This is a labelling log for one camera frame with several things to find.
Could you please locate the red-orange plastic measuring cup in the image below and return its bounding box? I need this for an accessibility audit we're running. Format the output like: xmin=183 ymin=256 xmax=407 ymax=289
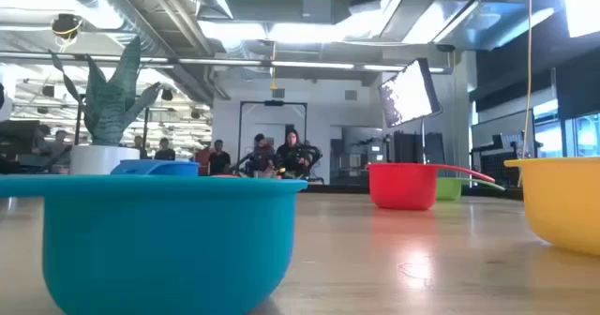
xmin=367 ymin=162 xmax=497 ymax=212

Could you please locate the black ceiling-hung round device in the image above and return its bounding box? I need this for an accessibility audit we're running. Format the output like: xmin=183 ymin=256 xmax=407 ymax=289
xmin=51 ymin=13 xmax=83 ymax=42

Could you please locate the yellow plastic measuring cup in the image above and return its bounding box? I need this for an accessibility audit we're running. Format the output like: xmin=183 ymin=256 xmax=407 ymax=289
xmin=503 ymin=157 xmax=600 ymax=258

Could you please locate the teal plastic measuring cup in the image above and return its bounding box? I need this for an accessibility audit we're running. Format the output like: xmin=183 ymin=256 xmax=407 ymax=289
xmin=0 ymin=173 xmax=309 ymax=315

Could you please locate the black perforated metal stand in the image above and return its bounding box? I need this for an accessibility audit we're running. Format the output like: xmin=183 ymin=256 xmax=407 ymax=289
xmin=471 ymin=131 xmax=524 ymax=188

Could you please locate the green plastic measuring cup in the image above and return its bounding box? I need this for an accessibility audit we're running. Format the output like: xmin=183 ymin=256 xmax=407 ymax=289
xmin=435 ymin=177 xmax=506 ymax=202

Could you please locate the purple plastic measuring cup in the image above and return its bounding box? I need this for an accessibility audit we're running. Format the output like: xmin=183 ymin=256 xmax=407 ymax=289
xmin=110 ymin=159 xmax=201 ymax=177

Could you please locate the person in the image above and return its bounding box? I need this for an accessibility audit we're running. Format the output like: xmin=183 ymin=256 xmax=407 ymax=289
xmin=275 ymin=128 xmax=314 ymax=179
xmin=154 ymin=137 xmax=177 ymax=161
xmin=46 ymin=129 xmax=72 ymax=173
xmin=132 ymin=135 xmax=149 ymax=160
xmin=208 ymin=139 xmax=232 ymax=175
xmin=243 ymin=133 xmax=277 ymax=176

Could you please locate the black computer monitor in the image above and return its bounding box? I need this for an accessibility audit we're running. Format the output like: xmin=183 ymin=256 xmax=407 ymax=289
xmin=0 ymin=120 xmax=41 ymax=169

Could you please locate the black aluminium table frame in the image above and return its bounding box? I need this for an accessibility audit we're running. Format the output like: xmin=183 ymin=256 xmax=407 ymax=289
xmin=304 ymin=183 xmax=524 ymax=200

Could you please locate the black metal gantry frame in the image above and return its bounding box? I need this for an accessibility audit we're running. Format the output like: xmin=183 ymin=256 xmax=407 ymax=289
xmin=237 ymin=100 xmax=309 ymax=175

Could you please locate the black equipment rack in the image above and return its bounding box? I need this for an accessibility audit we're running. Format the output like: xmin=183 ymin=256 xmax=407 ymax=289
xmin=393 ymin=131 xmax=446 ymax=166

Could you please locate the green snake plant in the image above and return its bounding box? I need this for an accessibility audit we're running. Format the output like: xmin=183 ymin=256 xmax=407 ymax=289
xmin=48 ymin=36 xmax=163 ymax=147

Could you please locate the tilted flat screen monitor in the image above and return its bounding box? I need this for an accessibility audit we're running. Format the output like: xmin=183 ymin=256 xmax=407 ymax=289
xmin=377 ymin=57 xmax=443 ymax=129

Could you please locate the white round plant pot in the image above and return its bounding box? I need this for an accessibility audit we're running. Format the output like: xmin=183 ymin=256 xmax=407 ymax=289
xmin=69 ymin=144 xmax=141 ymax=176

